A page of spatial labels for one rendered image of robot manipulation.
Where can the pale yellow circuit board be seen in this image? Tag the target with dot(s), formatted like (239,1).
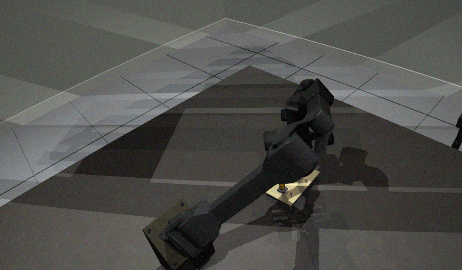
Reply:
(289,193)

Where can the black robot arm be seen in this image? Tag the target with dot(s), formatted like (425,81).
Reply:
(288,159)

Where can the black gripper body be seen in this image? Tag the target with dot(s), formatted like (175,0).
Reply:
(302,130)

